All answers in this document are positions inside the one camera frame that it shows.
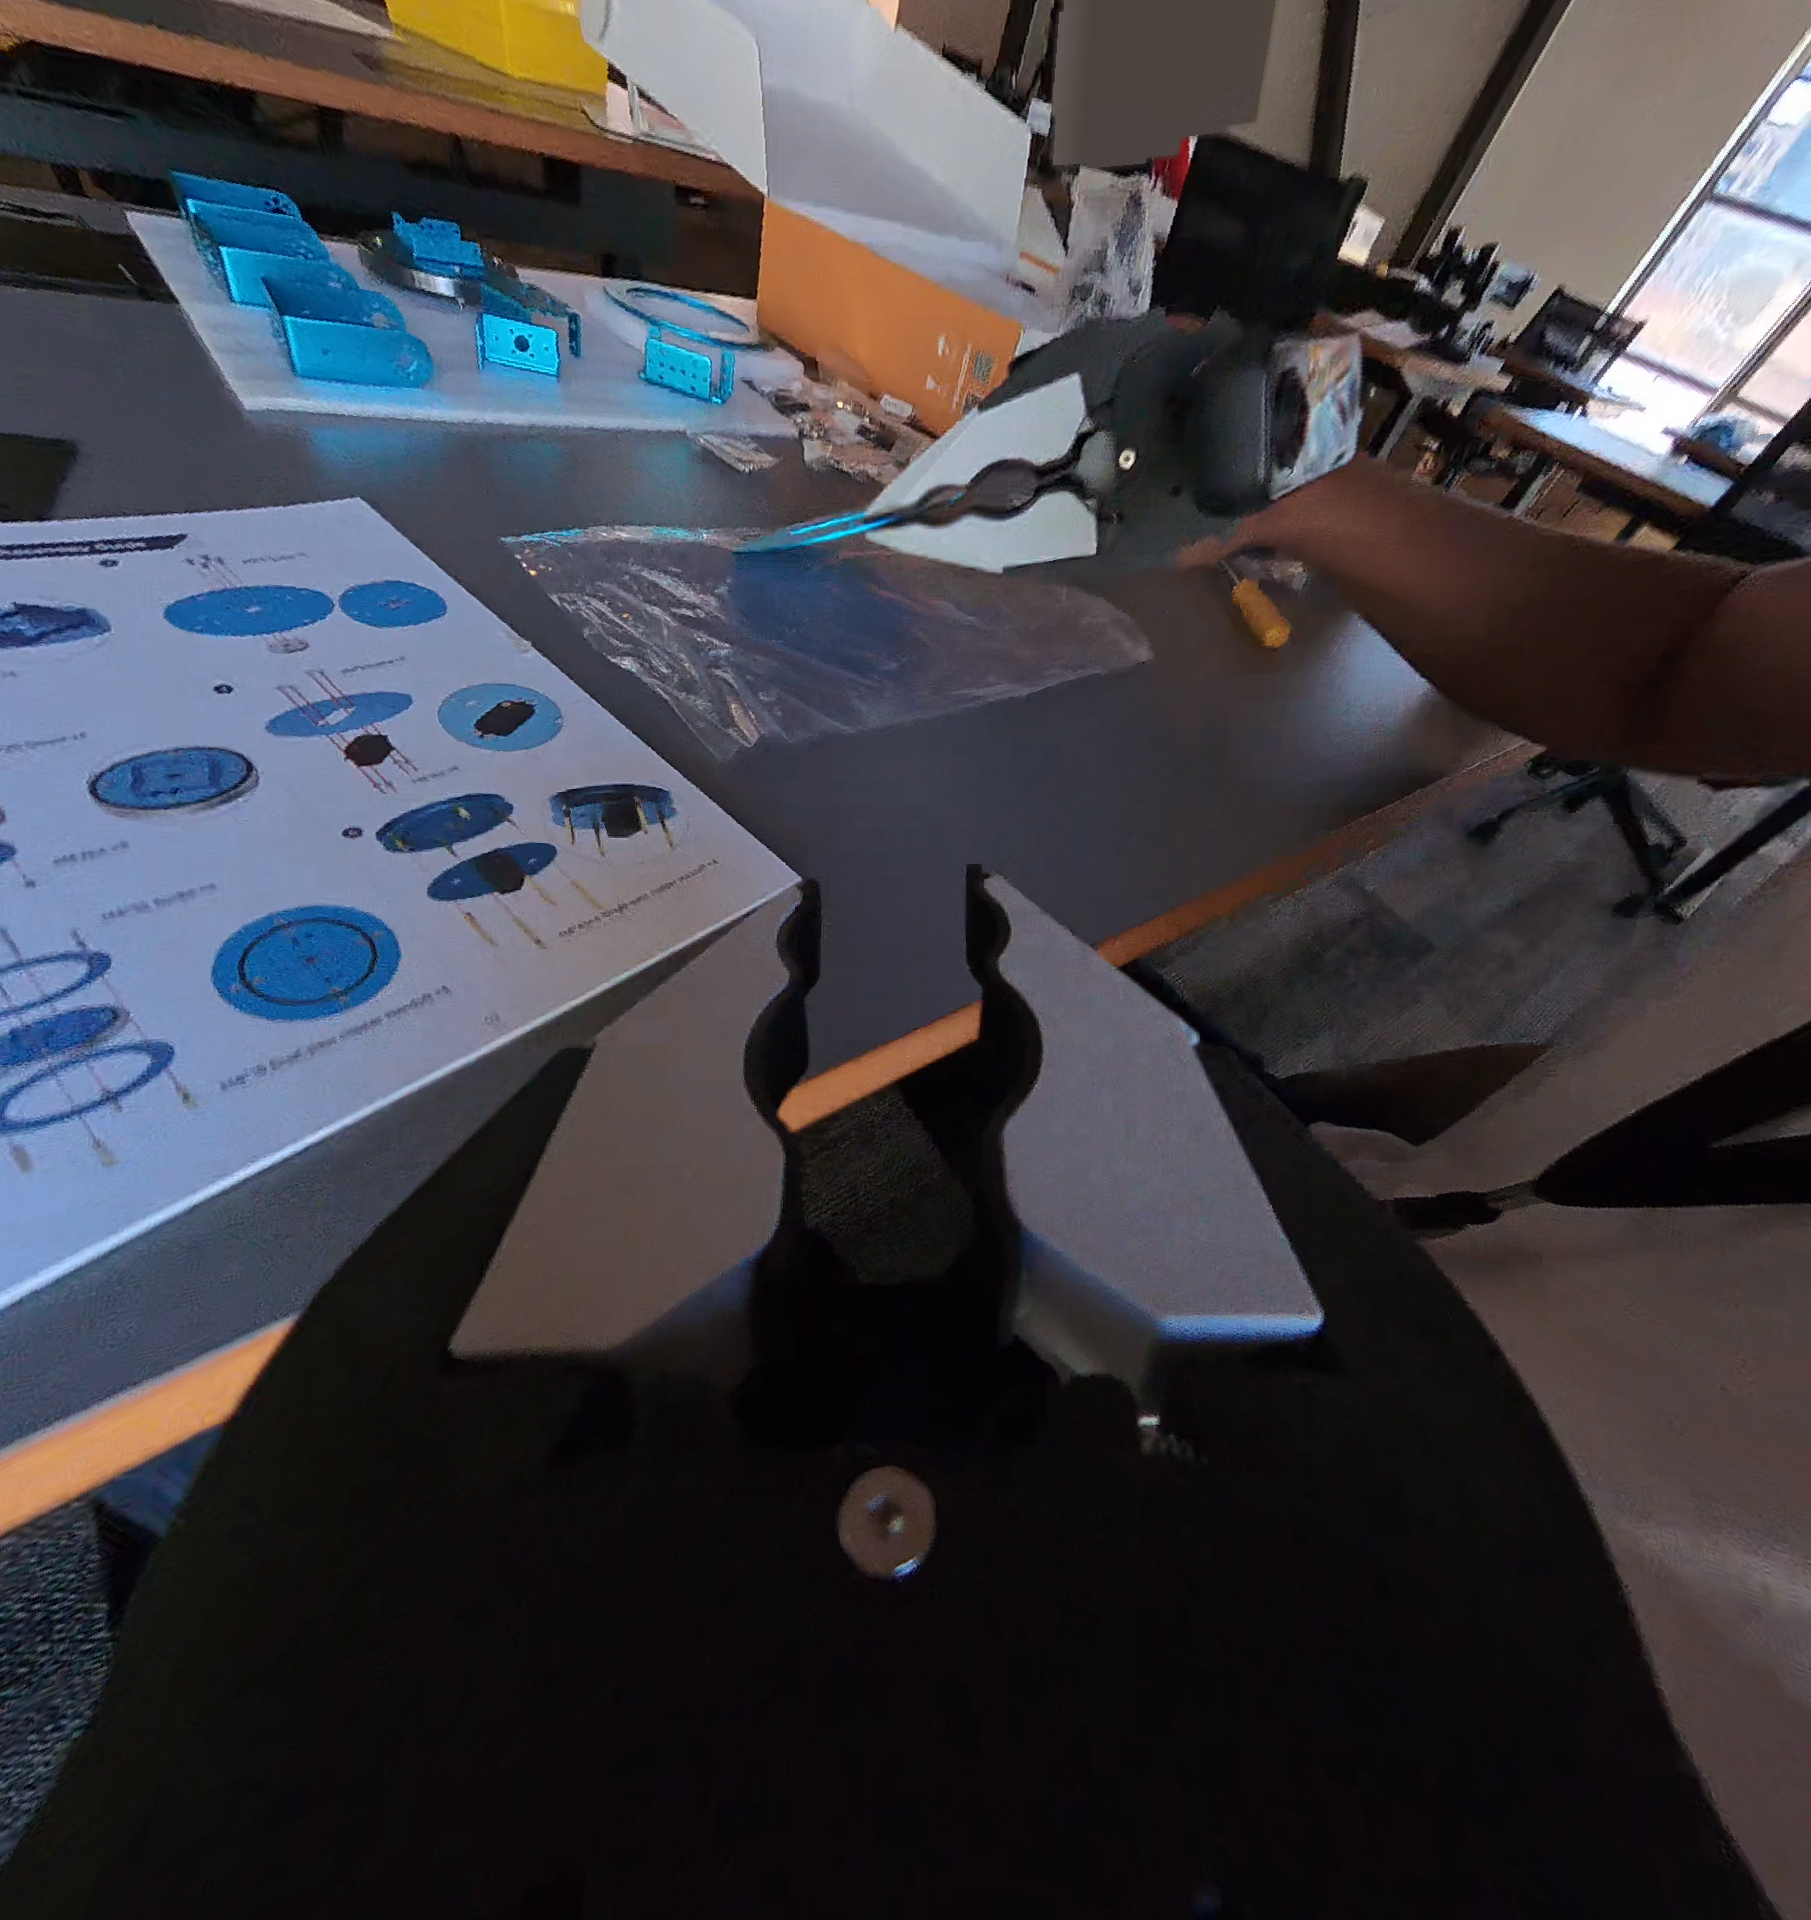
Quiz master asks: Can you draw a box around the grey desk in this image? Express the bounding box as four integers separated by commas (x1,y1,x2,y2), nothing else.
0,171,1538,1560

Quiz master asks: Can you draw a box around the blue disc with rectangular slot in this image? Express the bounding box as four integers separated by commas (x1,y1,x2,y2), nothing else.
737,507,907,552

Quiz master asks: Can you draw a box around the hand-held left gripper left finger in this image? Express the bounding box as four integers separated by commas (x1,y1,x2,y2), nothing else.
448,877,854,1448

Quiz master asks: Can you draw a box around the black star chair base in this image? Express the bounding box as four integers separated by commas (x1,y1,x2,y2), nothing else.
1467,749,1694,921

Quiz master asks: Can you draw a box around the blue disc with bearing ring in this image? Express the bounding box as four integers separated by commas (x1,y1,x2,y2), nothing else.
357,214,524,308

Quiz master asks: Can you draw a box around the wood-edged table with bins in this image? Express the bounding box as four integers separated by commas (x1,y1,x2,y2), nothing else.
0,0,765,196

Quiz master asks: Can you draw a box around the black lanyard strap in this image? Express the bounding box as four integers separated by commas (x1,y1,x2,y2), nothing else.
1393,998,1811,1236

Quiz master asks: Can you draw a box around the window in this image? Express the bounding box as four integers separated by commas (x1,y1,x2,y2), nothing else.
1602,0,1811,435

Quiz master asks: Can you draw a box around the person's right hand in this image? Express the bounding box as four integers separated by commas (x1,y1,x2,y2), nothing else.
1175,465,1413,578

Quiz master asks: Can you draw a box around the black monitor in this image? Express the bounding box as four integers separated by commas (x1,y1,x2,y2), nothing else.
1152,136,1367,323

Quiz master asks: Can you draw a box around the black perforated plate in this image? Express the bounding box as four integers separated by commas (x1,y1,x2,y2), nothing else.
0,428,79,523

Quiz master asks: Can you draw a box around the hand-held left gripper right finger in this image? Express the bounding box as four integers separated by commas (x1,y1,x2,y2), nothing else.
905,864,1328,1448

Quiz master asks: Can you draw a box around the white foam sheet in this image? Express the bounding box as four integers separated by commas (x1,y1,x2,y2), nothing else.
125,211,801,435

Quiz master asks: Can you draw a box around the person's right forearm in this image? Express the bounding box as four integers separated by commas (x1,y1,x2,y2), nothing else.
1371,465,1811,784

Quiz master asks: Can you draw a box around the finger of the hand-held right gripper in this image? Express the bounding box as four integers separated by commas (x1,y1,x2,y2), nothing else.
875,371,1097,522
865,478,1112,578

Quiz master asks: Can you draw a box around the black metal table frame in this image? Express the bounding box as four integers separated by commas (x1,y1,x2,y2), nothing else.
1655,781,1811,921

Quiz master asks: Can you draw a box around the orange and white cardboard box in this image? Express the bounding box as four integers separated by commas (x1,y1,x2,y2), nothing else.
583,0,1073,435

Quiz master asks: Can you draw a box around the background work table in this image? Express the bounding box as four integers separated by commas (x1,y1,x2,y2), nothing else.
1355,321,1763,542

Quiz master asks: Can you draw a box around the blue metal ring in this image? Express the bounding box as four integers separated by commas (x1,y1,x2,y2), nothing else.
603,282,770,351

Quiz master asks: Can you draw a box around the yellow storage bin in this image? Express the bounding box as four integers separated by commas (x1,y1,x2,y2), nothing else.
384,0,612,95

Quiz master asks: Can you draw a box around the assembly instruction booklet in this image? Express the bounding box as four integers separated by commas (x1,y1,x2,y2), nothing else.
0,499,801,1338

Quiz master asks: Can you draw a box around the pile of small hardware bags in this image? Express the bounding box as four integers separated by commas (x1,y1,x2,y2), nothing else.
695,382,952,482

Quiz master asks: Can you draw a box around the row of long blue brackets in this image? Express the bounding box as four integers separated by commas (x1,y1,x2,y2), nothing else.
170,168,434,387

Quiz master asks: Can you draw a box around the clear plastic bag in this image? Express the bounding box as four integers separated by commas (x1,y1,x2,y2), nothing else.
1062,171,1163,323
507,526,1155,760

